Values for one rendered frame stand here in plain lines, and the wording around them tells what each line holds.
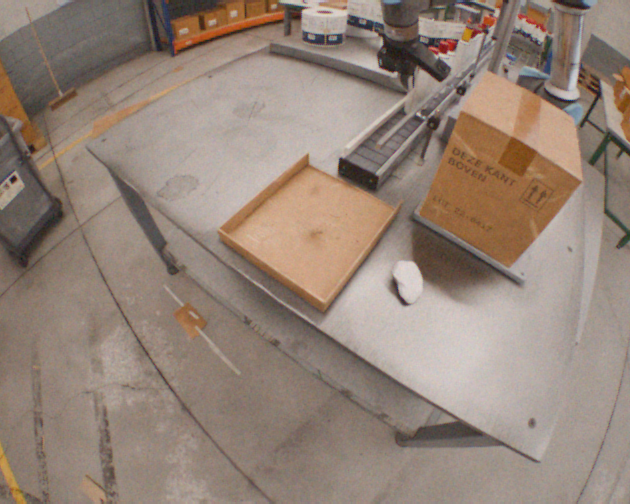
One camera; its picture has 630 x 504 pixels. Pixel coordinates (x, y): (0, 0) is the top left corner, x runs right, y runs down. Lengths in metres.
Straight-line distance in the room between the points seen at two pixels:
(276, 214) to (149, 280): 1.16
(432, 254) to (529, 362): 0.31
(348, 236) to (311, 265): 0.10
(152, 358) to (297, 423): 0.72
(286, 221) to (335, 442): 0.96
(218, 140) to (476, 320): 0.79
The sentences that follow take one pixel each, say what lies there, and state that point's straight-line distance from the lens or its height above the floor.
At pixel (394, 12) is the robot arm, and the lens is 0.65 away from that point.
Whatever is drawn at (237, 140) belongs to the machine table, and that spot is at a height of 0.83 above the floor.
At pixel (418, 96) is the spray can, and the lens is 0.94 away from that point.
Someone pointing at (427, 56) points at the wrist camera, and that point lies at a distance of 0.75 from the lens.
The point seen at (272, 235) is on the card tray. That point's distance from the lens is 0.64.
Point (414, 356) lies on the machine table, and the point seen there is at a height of 0.83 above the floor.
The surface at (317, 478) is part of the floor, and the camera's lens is 1.36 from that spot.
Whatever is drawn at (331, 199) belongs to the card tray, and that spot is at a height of 0.83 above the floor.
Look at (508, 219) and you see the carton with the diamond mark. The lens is 0.63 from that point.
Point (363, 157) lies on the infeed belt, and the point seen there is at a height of 0.88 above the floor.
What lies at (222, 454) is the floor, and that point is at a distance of 1.38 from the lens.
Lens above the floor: 1.34
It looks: 56 degrees down
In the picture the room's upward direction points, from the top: 4 degrees clockwise
